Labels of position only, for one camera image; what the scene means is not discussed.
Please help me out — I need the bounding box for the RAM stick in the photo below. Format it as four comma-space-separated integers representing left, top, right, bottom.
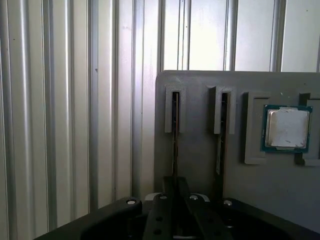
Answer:
171, 91, 181, 181
215, 92, 229, 201

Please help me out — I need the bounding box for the grey parts rack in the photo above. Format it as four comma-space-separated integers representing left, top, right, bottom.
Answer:
154, 70, 320, 240

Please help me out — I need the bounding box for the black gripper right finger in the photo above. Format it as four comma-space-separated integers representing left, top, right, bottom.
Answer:
176, 176, 318, 240

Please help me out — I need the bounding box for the silver CPU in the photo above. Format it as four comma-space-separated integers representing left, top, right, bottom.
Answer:
260, 104, 314, 154

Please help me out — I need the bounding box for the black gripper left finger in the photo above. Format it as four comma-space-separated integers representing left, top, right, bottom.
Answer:
32, 176, 177, 240

